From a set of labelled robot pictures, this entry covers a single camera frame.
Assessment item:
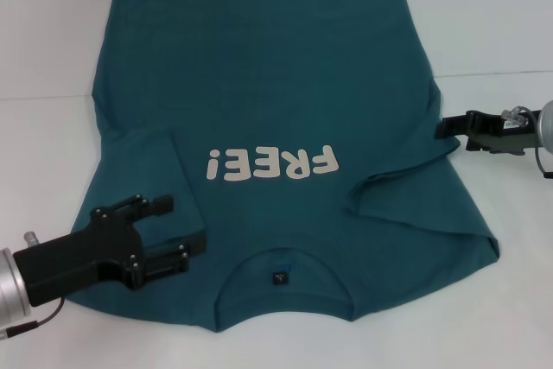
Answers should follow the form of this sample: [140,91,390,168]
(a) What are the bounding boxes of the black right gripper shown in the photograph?
[435,110,541,157]

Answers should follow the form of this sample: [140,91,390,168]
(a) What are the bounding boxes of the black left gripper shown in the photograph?
[12,194,207,305]

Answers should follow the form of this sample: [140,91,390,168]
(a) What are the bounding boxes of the teal FREE print T-shirt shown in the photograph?
[67,0,502,334]

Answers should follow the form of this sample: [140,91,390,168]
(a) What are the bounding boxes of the left arm connector cable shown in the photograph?
[0,295,68,340]

